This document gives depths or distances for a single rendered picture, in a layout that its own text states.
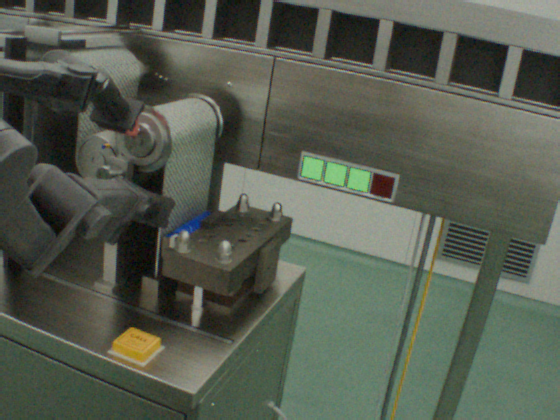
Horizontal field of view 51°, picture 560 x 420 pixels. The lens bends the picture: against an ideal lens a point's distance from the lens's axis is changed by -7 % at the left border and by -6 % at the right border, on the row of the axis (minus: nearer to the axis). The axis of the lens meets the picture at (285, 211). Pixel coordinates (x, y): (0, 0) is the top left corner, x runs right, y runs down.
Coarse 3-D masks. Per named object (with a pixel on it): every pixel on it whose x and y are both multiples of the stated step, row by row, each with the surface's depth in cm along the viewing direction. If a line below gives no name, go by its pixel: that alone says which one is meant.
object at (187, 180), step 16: (176, 160) 136; (192, 160) 144; (208, 160) 153; (176, 176) 138; (192, 176) 146; (208, 176) 155; (176, 192) 140; (192, 192) 149; (208, 192) 158; (176, 208) 143; (192, 208) 151; (176, 224) 145; (160, 240) 139
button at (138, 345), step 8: (120, 336) 118; (128, 336) 118; (136, 336) 119; (144, 336) 119; (152, 336) 120; (120, 344) 115; (128, 344) 115; (136, 344) 116; (144, 344) 116; (152, 344) 117; (120, 352) 115; (128, 352) 115; (136, 352) 114; (144, 352) 114; (152, 352) 117; (136, 360) 114; (144, 360) 115
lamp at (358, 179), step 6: (354, 168) 151; (354, 174) 152; (360, 174) 151; (366, 174) 151; (348, 180) 153; (354, 180) 152; (360, 180) 152; (366, 180) 151; (348, 186) 153; (354, 186) 153; (360, 186) 152; (366, 186) 152
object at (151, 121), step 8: (144, 120) 130; (152, 120) 129; (152, 128) 130; (160, 128) 129; (120, 136) 133; (160, 136) 129; (120, 144) 133; (160, 144) 130; (128, 152) 133; (152, 152) 131; (160, 152) 131; (136, 160) 133; (144, 160) 132; (152, 160) 132
